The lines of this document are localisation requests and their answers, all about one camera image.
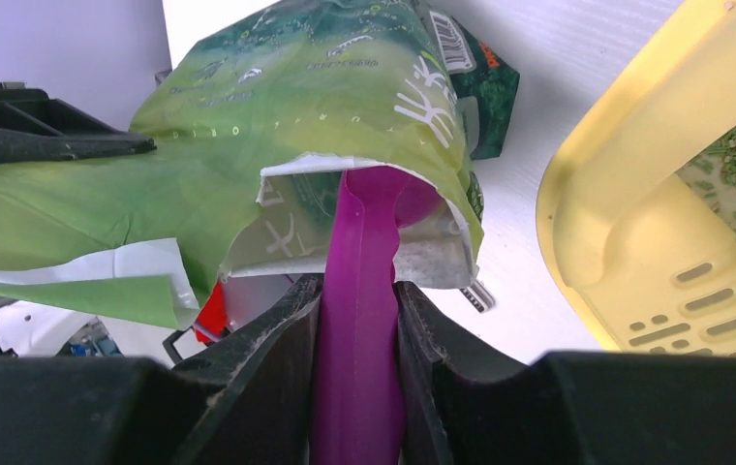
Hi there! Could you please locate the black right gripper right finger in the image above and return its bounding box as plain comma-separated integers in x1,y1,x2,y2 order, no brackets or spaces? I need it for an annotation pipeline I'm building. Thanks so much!
394,282,736,464

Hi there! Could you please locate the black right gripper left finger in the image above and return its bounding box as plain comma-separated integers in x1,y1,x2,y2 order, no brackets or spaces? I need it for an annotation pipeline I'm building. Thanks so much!
0,274,322,464

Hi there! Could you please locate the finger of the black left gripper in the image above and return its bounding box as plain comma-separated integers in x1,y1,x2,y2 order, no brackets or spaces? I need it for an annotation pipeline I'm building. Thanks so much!
0,82,156,165

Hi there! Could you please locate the magenta plastic scoop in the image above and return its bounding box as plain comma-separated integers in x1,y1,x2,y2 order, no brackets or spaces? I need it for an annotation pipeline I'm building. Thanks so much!
309,167,440,464

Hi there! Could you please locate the yellow litter box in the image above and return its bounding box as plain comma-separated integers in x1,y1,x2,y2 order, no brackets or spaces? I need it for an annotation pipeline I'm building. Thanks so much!
537,1,736,357

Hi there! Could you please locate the green cat litter bag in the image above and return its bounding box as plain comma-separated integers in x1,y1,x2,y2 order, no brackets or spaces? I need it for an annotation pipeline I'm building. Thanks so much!
0,1,519,328

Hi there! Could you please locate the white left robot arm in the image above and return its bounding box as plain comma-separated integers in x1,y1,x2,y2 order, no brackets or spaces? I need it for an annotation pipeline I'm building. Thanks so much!
0,82,155,357

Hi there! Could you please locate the red plastic part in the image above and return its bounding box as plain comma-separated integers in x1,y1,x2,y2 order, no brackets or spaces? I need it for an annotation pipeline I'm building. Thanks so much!
192,281,229,344

